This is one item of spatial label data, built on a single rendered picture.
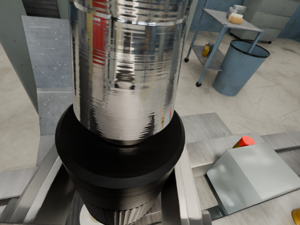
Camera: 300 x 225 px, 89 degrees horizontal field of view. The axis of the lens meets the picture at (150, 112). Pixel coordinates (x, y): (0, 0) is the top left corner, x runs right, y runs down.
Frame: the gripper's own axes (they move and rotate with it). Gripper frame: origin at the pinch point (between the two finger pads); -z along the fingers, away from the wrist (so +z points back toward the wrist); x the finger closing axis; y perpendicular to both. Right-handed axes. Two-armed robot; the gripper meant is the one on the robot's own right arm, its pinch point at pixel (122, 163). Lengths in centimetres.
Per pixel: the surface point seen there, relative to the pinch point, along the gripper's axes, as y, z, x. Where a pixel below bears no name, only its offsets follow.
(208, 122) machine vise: 12.8, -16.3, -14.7
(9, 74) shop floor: 112, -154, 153
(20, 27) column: 6.3, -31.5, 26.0
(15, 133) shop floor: 112, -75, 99
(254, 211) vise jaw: 8.9, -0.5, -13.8
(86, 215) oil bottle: 11.3, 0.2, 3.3
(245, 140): 6.4, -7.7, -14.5
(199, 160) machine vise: 8.9, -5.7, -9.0
